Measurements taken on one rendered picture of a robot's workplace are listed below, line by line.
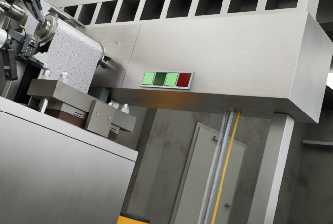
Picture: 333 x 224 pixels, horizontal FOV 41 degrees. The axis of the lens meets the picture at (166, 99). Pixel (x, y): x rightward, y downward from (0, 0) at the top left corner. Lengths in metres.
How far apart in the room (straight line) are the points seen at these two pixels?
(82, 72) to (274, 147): 0.81
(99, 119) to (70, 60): 0.30
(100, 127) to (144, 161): 4.80
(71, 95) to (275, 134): 0.71
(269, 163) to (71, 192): 0.67
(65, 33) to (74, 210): 0.68
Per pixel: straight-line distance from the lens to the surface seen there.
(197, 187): 7.40
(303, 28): 1.47
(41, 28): 1.78
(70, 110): 1.56
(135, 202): 6.40
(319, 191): 9.27
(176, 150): 7.06
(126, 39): 1.94
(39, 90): 1.58
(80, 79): 1.81
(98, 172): 1.58
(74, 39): 1.80
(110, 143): 1.60
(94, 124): 1.59
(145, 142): 6.42
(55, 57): 1.74
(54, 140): 1.45
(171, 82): 1.65
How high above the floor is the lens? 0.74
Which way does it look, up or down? 13 degrees up
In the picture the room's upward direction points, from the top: 16 degrees clockwise
